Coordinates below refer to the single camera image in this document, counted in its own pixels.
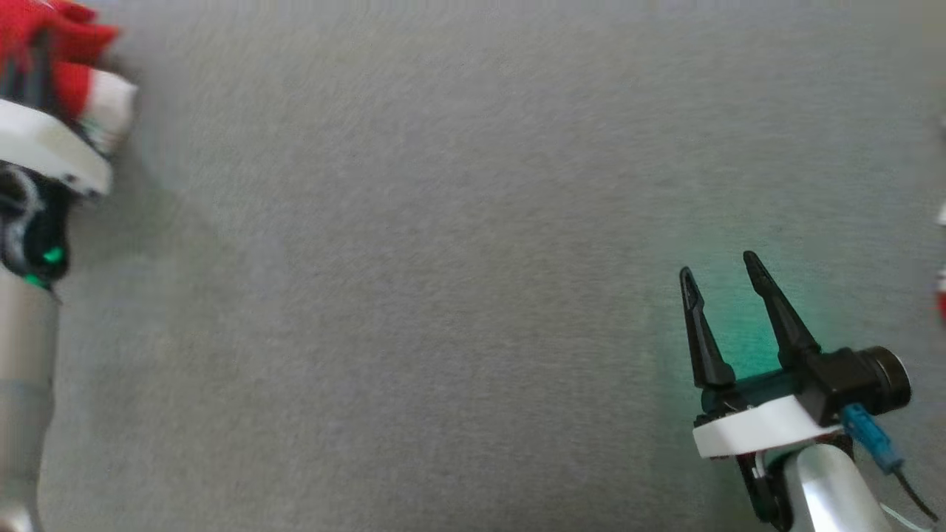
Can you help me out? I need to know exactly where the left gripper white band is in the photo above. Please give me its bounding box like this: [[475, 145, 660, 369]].
[[0, 33, 113, 197]]

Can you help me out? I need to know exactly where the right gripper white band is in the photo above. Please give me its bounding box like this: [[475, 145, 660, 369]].
[[678, 250, 845, 460]]

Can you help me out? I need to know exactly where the red shorts white waistband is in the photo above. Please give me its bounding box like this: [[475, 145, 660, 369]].
[[0, 0, 139, 157]]

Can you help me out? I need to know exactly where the red basketball jersey white trim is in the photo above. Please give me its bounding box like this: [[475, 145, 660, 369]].
[[934, 111, 946, 326]]

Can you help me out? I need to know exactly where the grey fabric sofa seat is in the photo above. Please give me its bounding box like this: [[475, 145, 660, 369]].
[[0, 0, 946, 532]]

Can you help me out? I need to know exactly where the right black cable teal plug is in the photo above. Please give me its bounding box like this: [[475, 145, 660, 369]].
[[843, 403, 941, 524]]

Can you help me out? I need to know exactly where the thin white wire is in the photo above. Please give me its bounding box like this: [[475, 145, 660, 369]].
[[878, 501, 936, 532]]

